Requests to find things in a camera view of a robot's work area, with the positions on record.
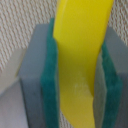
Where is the beige woven placemat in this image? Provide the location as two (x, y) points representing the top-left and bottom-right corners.
(0, 0), (128, 73)

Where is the gripper teal padded right finger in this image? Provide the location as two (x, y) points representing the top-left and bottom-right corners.
(93, 27), (128, 128)

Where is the gripper teal padded left finger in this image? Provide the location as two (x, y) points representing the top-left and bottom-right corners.
(0, 19), (60, 128)

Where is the yellow toy banana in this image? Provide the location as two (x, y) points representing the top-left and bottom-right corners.
(53, 0), (114, 128)

